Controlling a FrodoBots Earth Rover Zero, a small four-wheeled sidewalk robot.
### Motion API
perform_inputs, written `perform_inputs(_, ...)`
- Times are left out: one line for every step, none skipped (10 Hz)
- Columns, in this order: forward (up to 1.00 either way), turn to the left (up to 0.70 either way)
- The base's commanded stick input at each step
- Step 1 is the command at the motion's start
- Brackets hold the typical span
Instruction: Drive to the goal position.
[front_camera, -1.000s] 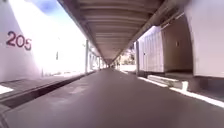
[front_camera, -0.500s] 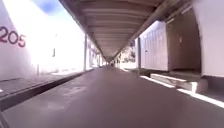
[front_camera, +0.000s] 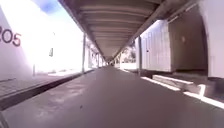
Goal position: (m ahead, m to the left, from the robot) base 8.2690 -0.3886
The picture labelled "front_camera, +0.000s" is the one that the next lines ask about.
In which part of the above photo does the green tree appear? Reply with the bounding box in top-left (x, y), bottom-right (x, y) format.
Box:
top-left (119, 41), bottom-right (137, 65)

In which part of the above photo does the grey concrete path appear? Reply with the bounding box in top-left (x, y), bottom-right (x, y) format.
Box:
top-left (0, 65), bottom-right (224, 128)

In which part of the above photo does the covered walkway shelter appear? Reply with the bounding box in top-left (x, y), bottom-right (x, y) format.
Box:
top-left (58, 0), bottom-right (201, 76)

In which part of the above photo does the white building with doorway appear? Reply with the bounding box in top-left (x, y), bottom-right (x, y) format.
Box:
top-left (134, 0), bottom-right (224, 80)

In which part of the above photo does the concrete step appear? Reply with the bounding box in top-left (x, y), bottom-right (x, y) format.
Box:
top-left (152, 73), bottom-right (202, 94)

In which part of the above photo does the dark kerb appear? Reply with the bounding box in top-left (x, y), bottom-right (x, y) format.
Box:
top-left (0, 69), bottom-right (98, 112)

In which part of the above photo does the brick paved ground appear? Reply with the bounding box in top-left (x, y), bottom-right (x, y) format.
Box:
top-left (0, 69), bottom-right (86, 100)

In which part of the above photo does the white building with number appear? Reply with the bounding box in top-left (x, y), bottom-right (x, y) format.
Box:
top-left (0, 6), bottom-right (34, 82)

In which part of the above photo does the paved strip beside path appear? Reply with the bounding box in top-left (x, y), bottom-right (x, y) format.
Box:
top-left (118, 67), bottom-right (224, 110)

